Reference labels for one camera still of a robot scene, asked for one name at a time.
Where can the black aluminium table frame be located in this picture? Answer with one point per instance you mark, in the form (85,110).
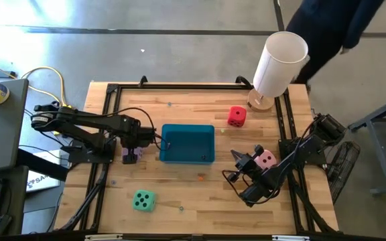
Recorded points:
(179,86)

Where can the large purple foam die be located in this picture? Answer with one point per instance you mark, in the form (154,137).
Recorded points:
(140,153)

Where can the person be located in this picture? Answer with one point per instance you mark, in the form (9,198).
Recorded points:
(327,26)

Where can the large red foam die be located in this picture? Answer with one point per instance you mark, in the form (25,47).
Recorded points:
(237,116)

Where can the large green foam die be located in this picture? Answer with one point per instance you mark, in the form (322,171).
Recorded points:
(144,201)

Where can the blue plastic bin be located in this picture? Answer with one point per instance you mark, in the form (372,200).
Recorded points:
(188,140)

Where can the grey metal stand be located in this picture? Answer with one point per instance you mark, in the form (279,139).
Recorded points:
(377,114)

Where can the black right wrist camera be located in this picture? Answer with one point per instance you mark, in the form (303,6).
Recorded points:
(234,176)

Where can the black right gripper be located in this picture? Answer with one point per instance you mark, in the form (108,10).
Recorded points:
(248,165)

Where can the large pink foam die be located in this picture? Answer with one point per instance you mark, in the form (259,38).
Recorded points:
(267,160)

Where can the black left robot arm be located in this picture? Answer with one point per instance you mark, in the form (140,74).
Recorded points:
(89,122)

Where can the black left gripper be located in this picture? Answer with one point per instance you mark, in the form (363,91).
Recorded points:
(139,134)

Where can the white shade table lamp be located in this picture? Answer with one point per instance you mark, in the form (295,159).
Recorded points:
(280,63)

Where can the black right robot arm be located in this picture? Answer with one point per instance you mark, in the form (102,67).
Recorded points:
(297,157)

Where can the white cardboard box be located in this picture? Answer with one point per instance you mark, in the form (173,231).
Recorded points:
(42,177)

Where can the small orange translucent die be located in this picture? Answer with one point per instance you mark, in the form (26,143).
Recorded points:
(200,178)

